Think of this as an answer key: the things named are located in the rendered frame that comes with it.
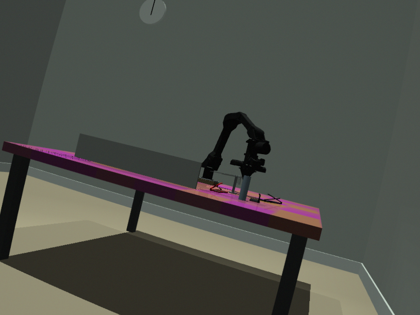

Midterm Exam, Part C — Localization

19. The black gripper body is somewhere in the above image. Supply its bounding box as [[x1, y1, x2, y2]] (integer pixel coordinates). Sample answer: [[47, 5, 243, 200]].
[[230, 151, 266, 173]]

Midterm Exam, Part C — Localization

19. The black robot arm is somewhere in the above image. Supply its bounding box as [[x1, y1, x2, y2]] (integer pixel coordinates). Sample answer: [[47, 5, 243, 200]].
[[201, 112, 271, 180]]

